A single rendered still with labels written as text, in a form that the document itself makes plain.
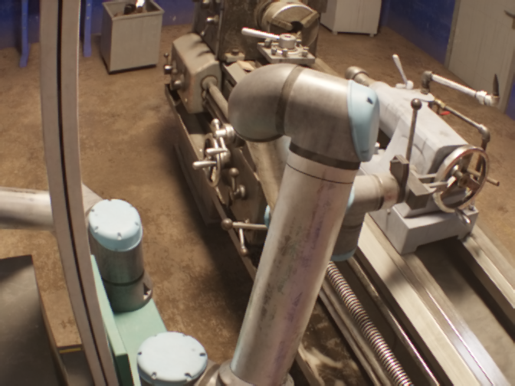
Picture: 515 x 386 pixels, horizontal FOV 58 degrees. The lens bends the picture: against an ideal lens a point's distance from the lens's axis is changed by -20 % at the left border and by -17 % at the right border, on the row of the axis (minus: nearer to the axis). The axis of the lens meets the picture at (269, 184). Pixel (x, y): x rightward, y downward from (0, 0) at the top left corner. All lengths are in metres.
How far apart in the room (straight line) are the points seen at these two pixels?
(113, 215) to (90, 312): 0.44
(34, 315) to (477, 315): 1.29
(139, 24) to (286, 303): 3.82
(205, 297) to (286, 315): 1.63
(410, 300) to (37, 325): 0.98
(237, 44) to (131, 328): 1.60
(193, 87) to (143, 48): 1.98
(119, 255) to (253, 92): 0.68
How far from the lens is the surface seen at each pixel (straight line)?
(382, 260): 1.56
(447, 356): 1.37
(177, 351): 1.09
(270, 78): 0.86
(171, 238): 2.83
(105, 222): 1.40
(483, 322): 1.67
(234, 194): 1.99
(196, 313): 2.46
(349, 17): 6.20
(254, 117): 0.88
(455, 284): 1.75
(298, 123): 0.84
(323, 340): 1.89
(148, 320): 1.50
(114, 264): 1.42
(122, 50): 4.59
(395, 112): 1.68
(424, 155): 1.56
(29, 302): 1.37
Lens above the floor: 1.82
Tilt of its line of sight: 34 degrees down
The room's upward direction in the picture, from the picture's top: 8 degrees clockwise
